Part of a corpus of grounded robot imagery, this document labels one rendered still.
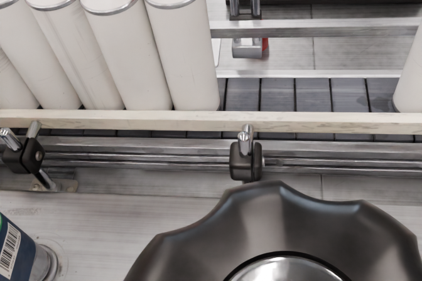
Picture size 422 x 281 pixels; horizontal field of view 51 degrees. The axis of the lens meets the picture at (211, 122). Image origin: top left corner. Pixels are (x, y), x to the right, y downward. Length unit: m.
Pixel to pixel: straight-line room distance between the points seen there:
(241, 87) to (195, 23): 0.14
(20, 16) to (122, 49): 0.09
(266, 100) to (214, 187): 0.11
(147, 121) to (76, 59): 0.09
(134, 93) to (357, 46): 0.32
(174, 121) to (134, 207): 0.09
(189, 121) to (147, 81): 0.06
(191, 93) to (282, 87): 0.11
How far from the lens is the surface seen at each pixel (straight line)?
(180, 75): 0.42
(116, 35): 0.38
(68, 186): 0.53
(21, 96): 0.52
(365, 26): 0.45
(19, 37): 0.44
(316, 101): 0.49
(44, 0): 0.40
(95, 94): 0.47
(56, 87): 0.49
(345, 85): 0.51
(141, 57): 0.41
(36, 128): 0.49
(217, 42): 0.62
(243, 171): 0.40
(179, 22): 0.37
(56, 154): 0.53
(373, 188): 0.50
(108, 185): 0.52
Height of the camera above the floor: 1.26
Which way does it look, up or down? 54 degrees down
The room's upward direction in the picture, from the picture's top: 10 degrees counter-clockwise
